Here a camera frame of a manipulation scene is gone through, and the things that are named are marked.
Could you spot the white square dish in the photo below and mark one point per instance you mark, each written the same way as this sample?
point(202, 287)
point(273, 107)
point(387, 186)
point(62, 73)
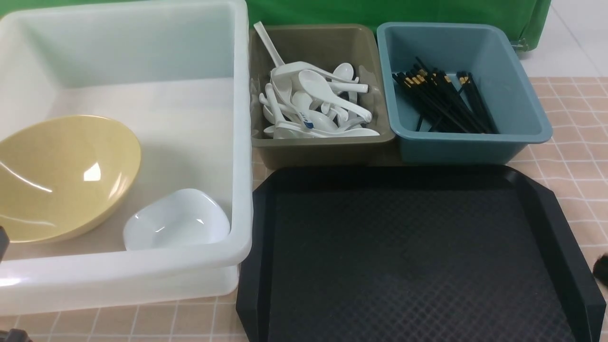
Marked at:
point(186, 217)

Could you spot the yellow noodle bowl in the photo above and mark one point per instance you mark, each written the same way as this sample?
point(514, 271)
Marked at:
point(63, 177)

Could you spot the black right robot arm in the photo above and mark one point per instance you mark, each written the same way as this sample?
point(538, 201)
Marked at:
point(600, 269)

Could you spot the pile of white spoons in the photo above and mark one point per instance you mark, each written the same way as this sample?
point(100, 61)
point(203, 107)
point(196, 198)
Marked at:
point(327, 120)

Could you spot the olive plastic spoon bin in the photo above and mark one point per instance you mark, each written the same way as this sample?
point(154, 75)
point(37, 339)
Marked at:
point(325, 46)

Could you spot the large white plastic tub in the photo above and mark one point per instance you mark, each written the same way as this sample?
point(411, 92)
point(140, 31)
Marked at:
point(176, 73)

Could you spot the pile of black chopsticks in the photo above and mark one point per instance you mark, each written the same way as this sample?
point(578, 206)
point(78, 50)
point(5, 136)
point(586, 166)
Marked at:
point(446, 104)

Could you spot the black plastic serving tray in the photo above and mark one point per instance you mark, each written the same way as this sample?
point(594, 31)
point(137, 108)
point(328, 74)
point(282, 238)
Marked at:
point(414, 254)

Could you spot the blue plastic chopstick bin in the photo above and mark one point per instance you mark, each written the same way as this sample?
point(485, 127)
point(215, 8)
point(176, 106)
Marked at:
point(486, 52)

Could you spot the green backdrop cloth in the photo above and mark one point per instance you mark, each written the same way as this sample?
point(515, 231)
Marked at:
point(522, 21)

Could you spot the white spoon handle upright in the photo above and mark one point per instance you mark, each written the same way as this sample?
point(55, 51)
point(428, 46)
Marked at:
point(270, 47)

